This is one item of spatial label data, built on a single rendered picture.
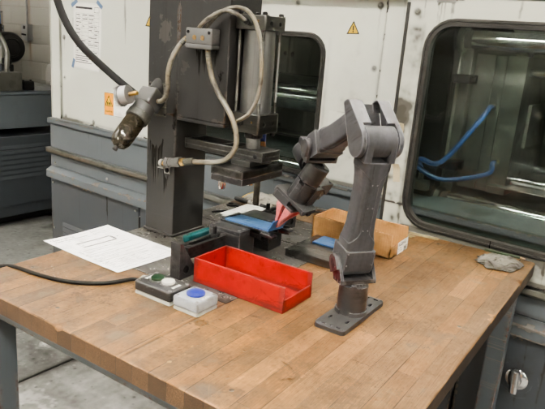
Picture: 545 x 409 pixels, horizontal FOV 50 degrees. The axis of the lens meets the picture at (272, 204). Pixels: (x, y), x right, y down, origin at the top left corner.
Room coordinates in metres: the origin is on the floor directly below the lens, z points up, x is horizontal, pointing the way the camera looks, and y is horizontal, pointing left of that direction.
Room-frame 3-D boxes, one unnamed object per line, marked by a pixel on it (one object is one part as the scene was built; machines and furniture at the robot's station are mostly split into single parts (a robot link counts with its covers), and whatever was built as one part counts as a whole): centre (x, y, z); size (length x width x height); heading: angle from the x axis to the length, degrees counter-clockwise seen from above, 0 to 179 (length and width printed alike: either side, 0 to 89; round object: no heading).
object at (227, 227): (1.52, 0.06, 0.98); 0.20 x 0.10 x 0.01; 147
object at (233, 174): (1.54, 0.13, 1.22); 0.26 x 0.18 x 0.30; 57
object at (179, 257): (1.31, 0.20, 0.95); 0.06 x 0.03 x 0.09; 147
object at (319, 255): (1.52, -0.16, 0.91); 0.17 x 0.16 x 0.02; 147
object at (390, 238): (1.65, -0.26, 0.93); 0.25 x 0.13 x 0.08; 57
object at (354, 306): (1.16, -0.19, 0.94); 0.20 x 0.07 x 0.08; 147
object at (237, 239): (1.52, 0.06, 0.94); 0.20 x 0.10 x 0.07; 147
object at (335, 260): (1.17, -0.18, 1.00); 0.09 x 0.06 x 0.06; 110
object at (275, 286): (1.26, 0.03, 0.93); 0.25 x 0.12 x 0.06; 57
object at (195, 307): (1.14, 0.15, 0.90); 0.07 x 0.07 x 0.06; 57
